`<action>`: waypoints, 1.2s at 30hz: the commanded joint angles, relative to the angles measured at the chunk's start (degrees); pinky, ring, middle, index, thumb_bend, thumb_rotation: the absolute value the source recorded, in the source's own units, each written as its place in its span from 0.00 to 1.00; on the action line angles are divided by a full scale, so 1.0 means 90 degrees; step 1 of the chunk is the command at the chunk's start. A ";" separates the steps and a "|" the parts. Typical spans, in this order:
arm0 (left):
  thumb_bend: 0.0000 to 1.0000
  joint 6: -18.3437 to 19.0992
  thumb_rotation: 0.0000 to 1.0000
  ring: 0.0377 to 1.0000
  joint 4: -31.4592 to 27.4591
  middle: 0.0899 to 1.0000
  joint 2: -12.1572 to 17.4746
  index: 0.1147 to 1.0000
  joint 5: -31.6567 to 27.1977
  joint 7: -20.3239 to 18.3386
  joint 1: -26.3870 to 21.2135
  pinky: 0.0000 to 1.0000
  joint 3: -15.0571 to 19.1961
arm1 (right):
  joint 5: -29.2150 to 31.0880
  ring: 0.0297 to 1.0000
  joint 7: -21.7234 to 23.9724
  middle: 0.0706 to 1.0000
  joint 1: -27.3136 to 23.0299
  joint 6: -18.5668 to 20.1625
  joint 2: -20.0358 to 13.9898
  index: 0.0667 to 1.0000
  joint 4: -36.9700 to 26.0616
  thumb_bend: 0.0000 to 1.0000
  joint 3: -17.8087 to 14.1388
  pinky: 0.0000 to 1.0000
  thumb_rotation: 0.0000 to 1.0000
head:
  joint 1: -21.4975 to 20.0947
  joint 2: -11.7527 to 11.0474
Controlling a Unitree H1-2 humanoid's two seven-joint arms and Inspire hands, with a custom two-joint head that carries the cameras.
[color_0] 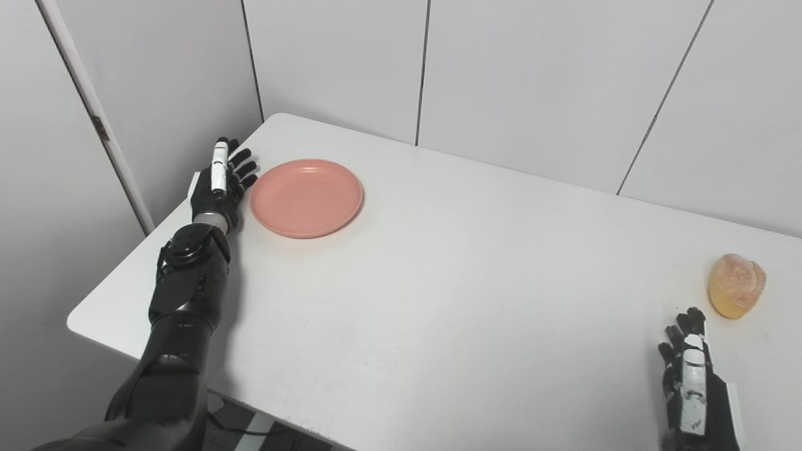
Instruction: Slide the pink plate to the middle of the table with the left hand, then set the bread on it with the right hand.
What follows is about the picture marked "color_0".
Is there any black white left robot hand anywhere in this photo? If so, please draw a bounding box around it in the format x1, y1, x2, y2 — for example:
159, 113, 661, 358
190, 137, 259, 236

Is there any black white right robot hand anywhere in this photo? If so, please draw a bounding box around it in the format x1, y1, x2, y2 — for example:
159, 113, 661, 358
658, 306, 746, 451

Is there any pink round plate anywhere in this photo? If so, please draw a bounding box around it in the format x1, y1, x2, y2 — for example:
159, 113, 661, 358
249, 158, 365, 239

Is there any crusty bread roll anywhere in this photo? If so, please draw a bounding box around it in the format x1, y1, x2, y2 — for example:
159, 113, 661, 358
708, 253, 767, 320

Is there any white wall corner post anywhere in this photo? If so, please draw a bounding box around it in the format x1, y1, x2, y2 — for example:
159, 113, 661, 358
34, 0, 156, 237

